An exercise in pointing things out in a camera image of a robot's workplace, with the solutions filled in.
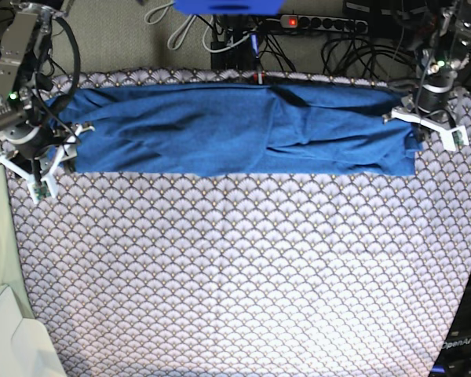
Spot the white power strip red switch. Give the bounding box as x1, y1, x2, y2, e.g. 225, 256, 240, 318
278, 14, 369, 35

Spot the fan-patterned table cloth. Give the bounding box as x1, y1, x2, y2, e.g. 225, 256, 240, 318
7, 91, 471, 376

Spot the white plastic bin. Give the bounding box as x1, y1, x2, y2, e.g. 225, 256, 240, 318
0, 285, 66, 376

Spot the black OpenArm box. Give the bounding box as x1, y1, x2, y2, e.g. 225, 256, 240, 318
429, 273, 471, 376

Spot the blue T-shirt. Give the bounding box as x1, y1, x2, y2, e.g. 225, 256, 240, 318
60, 82, 421, 177

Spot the orange black table clamp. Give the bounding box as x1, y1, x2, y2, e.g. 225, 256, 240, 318
253, 71, 265, 86

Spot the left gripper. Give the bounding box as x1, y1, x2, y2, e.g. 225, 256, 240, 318
412, 80, 454, 142

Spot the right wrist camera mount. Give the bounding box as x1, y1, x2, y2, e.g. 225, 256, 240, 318
0, 123, 95, 204

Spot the white looped cable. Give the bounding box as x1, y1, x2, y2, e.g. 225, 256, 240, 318
144, 0, 197, 51

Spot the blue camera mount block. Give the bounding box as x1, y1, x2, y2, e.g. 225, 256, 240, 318
174, 0, 284, 15

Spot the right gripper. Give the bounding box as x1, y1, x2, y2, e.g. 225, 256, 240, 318
7, 127, 75, 174

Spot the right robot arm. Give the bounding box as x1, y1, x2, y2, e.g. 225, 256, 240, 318
0, 1, 81, 175

